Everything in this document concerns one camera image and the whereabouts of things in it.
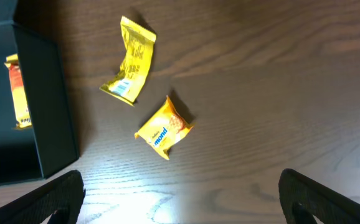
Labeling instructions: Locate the dark green open box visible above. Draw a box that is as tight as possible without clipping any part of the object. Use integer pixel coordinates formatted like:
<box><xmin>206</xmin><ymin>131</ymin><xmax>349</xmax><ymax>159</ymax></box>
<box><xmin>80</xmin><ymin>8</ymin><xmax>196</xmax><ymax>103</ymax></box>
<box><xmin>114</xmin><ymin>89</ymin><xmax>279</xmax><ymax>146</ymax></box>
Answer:
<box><xmin>0</xmin><ymin>0</ymin><xmax>79</xmax><ymax>185</ymax></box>

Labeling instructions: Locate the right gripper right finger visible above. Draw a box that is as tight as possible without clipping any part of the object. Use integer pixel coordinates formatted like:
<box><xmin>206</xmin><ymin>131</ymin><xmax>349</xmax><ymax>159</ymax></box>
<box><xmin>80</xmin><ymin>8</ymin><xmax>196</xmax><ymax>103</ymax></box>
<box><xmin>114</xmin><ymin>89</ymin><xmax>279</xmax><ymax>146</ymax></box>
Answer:
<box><xmin>278</xmin><ymin>169</ymin><xmax>360</xmax><ymax>224</ymax></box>

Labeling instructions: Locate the orange yellow biscuit packet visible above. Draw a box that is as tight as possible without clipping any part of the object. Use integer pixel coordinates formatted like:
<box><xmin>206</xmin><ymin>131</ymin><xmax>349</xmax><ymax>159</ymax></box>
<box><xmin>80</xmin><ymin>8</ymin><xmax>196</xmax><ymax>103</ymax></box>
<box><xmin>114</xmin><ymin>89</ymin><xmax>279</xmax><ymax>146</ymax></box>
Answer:
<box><xmin>135</xmin><ymin>96</ymin><xmax>193</xmax><ymax>160</ymax></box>

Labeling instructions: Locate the yellow orange snack packet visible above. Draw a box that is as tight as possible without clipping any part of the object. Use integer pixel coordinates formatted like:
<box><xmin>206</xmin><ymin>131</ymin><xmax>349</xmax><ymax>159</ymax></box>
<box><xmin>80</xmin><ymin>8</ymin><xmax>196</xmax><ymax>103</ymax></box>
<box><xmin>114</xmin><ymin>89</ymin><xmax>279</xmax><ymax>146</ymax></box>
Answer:
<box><xmin>4</xmin><ymin>54</ymin><xmax>32</xmax><ymax>130</ymax></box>

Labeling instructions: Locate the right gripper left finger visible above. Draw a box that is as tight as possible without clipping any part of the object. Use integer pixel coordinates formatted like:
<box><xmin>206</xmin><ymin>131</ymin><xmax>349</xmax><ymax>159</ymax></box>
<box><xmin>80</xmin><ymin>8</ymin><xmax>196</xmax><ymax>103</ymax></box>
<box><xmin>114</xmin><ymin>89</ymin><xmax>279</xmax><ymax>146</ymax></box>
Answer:
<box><xmin>0</xmin><ymin>170</ymin><xmax>85</xmax><ymax>223</ymax></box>

